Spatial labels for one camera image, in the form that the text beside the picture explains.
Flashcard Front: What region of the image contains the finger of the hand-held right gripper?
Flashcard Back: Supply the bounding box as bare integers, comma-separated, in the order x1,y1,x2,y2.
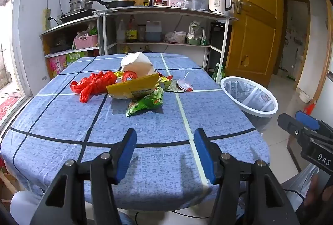
295,110,320,130
277,113,306,138

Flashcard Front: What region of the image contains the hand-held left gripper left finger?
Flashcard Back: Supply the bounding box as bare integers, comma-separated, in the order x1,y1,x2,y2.
30,128,137,225

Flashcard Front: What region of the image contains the white spray bottle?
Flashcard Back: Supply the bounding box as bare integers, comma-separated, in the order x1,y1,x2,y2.
116,19,126,44

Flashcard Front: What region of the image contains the red floor mat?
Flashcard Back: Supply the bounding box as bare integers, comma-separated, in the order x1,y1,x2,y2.
0,96,22,122

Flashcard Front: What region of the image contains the crumpled clear plastic bag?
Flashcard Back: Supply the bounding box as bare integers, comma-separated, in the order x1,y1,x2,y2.
164,32,178,44

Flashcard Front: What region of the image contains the wooden stand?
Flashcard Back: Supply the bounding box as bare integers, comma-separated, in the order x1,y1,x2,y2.
0,169,20,201

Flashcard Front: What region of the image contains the black induction cooker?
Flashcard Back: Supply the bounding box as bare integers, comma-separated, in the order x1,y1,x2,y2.
57,8,99,23

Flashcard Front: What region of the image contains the small green yellow wrapper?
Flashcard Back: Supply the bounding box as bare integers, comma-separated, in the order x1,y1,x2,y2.
158,74,174,89

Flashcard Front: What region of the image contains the small white bucket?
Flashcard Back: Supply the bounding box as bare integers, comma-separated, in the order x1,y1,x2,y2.
174,31,187,44

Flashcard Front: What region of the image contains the white electric kettle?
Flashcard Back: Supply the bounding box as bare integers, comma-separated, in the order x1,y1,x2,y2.
208,0,233,13

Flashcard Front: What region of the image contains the black appliance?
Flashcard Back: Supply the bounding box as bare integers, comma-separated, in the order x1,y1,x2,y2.
210,22,226,53

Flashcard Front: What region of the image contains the white plastic jug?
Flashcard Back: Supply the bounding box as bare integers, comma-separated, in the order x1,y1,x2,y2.
145,20,162,42

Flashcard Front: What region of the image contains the yellow wooden door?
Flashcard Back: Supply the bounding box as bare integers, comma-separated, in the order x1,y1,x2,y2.
225,0,285,88

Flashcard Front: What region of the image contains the clear plastic container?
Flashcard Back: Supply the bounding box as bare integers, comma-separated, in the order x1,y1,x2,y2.
185,0,210,10

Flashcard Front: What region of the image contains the red plastic bag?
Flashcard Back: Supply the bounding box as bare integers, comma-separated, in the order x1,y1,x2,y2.
70,71,118,104

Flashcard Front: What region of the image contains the yellow label soy bottle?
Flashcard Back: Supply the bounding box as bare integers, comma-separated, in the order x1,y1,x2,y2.
126,15,138,43

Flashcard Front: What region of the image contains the black frying pan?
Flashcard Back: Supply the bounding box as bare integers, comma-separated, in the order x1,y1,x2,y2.
91,0,136,9

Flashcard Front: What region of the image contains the large yellow snack packet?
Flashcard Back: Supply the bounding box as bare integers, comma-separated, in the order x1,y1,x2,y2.
106,73,161,100

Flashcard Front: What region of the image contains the person's right hand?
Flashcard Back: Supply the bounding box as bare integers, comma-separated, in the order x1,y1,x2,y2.
304,174,326,214

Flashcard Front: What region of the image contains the yellowed power strip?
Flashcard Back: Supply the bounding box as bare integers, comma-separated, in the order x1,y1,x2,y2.
44,8,51,31

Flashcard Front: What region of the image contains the green snack packet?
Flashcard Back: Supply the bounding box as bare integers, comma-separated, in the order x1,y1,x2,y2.
126,86,165,118

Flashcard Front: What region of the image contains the white mesh trash bin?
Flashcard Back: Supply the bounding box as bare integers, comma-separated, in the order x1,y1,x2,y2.
220,76,279,133

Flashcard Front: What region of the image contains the pink carton box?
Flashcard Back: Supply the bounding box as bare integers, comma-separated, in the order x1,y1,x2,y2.
48,55,67,78

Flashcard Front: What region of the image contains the green carton box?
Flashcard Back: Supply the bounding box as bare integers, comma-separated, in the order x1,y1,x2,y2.
66,50,88,67

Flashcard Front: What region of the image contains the blue checked tablecloth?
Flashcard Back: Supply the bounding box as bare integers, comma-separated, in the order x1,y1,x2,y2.
0,52,270,211

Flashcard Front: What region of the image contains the white round object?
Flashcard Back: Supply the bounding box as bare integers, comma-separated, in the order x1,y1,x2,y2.
10,191,46,225

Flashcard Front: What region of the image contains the black floor cable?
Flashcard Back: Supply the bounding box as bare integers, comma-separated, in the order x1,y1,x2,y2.
134,189,305,225

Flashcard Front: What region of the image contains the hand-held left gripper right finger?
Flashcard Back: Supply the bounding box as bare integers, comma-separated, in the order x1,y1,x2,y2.
194,128,301,225

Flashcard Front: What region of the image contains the white plastic bag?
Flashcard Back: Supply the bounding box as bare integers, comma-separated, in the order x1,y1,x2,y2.
189,20,206,39

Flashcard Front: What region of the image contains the pink plastic basket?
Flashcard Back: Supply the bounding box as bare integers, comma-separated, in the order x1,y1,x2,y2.
74,34,99,50

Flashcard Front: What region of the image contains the sliding glass door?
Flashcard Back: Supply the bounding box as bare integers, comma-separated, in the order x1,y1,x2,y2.
0,0,35,134

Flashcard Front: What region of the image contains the wooden shelf cabinet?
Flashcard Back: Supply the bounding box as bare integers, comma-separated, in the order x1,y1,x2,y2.
40,18,101,80

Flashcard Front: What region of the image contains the red snack packet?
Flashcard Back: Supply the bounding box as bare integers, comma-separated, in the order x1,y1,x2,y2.
122,70,139,83

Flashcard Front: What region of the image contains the steel steamer pot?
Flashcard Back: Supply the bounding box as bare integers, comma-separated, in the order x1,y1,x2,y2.
69,0,97,13

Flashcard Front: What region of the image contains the white metal kitchen rack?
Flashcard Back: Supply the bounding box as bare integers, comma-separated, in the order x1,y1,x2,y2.
93,5,239,73

